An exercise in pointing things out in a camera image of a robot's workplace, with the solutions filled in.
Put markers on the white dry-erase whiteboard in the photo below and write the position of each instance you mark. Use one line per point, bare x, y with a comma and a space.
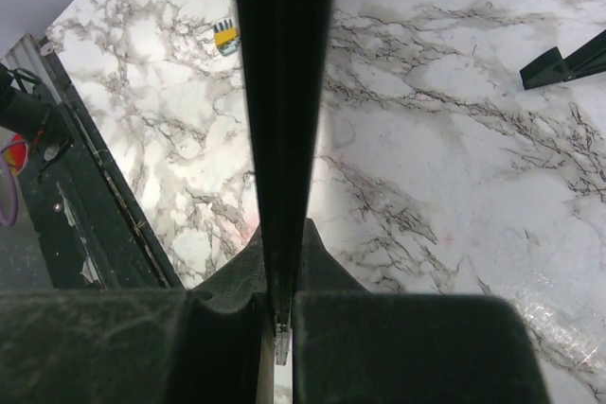
283, 49

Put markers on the black whiteboard stand foot right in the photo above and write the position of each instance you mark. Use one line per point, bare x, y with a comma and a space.
552, 68

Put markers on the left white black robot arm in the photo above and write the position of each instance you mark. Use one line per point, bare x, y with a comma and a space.
29, 109

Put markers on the yellow hex key set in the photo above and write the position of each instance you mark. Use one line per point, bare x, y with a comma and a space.
226, 36

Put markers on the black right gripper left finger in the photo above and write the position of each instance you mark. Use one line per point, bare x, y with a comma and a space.
206, 345

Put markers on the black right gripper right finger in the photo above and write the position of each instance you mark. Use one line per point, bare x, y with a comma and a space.
355, 346

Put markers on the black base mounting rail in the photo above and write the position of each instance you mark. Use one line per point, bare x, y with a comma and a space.
92, 231

